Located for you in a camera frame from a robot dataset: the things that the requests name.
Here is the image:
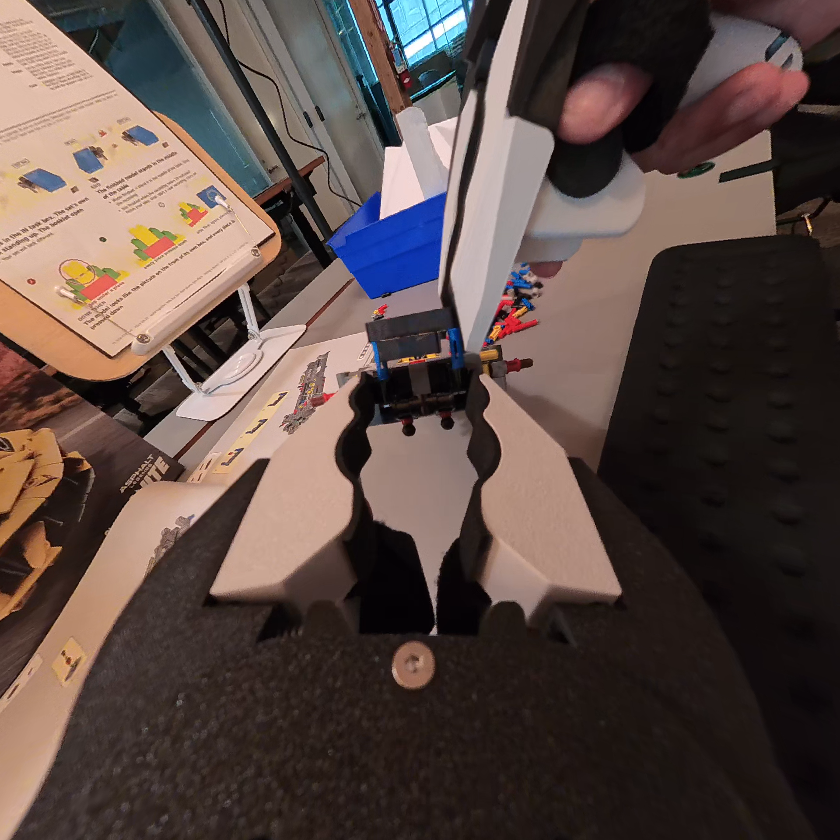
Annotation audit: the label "black cable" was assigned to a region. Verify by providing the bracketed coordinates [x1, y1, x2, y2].
[217, 0, 363, 206]

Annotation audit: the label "pile of lego pins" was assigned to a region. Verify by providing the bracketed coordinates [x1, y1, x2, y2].
[482, 262, 546, 349]

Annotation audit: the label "dark lego set box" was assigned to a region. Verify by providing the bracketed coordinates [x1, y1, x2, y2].
[0, 341, 186, 697]

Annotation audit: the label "lego instruction booklet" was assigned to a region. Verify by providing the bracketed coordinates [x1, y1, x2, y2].
[0, 335, 371, 788]

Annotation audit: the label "black lego beam blue pins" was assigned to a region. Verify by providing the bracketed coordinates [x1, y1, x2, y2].
[365, 308, 468, 383]

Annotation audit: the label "black stand pole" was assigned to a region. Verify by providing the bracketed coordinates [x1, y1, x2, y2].
[190, 0, 336, 265]

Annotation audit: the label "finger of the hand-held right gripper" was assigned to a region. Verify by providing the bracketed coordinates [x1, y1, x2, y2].
[451, 115, 557, 352]
[437, 88, 490, 311]

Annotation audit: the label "printed instruction sheet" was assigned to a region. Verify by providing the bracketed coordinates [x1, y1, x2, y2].
[0, 0, 275, 358]

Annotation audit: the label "white cabinet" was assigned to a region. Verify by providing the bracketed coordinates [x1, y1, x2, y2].
[410, 85, 460, 127]

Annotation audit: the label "wooden side desk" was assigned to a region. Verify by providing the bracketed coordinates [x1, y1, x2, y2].
[252, 154, 327, 219]

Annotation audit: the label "blue plastic bin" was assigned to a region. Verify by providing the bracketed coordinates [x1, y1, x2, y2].
[326, 190, 450, 301]

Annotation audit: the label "grid pane window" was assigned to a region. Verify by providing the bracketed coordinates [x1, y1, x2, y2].
[377, 0, 475, 67]

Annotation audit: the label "grey lego chassis assembly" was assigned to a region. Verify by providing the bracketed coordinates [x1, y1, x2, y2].
[336, 354, 534, 438]

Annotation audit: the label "crumpled white paper bags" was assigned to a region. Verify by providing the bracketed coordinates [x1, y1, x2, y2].
[381, 105, 462, 221]

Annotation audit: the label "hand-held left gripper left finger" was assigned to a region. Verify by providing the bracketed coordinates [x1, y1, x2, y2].
[209, 377, 375, 631]

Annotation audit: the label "person's right hand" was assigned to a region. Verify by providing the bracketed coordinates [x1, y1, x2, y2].
[528, 0, 840, 281]

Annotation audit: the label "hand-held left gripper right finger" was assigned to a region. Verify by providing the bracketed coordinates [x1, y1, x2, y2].
[459, 375, 623, 627]

